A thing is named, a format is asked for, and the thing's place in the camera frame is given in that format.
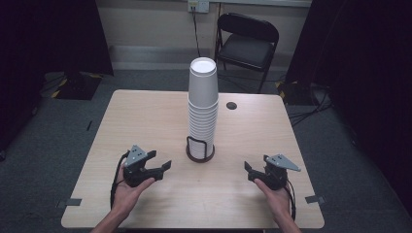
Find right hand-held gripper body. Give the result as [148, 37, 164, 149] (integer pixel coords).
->
[262, 153, 302, 191]

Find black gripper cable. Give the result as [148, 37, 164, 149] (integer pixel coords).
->
[109, 150, 131, 210]
[284, 178, 297, 221]

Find person's right hand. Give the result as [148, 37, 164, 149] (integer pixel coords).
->
[253, 178, 292, 222]

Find white wall socket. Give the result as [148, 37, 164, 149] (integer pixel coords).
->
[187, 0, 211, 15]

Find white paper cup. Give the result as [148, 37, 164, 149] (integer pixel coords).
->
[188, 56, 220, 110]

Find dark curtain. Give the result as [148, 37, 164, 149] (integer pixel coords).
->
[284, 0, 412, 216]
[0, 0, 115, 153]

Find black floor cables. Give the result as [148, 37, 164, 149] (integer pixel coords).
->
[287, 83, 335, 128]

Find stack of white cups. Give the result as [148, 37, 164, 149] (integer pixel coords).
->
[188, 98, 219, 161]

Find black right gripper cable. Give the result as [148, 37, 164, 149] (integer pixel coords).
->
[284, 178, 297, 221]

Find person's left hand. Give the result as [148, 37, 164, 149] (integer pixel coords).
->
[111, 161, 156, 216]

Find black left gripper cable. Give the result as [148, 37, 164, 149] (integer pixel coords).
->
[109, 150, 131, 210]

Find black folding chair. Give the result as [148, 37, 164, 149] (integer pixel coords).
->
[214, 12, 280, 94]

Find black wall power cable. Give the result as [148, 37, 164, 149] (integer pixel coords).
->
[191, 9, 202, 58]

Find grey tape strip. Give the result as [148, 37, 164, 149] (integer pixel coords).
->
[304, 194, 326, 205]
[55, 197, 83, 209]

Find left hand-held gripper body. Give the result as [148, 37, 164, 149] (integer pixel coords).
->
[122, 145, 164, 188]

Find stand base with yellow stripes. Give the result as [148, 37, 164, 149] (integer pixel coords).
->
[40, 70, 105, 101]

